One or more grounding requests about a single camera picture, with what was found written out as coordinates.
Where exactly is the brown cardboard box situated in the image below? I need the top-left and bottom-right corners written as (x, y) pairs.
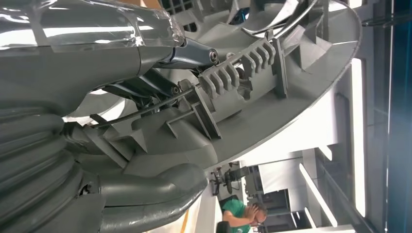
top-left (120, 0), bottom-right (162, 9)

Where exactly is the black office chair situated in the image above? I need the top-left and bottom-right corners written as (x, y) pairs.
top-left (209, 167), bottom-right (234, 195)

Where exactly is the person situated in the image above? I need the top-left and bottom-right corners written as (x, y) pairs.
top-left (221, 198), bottom-right (268, 233)

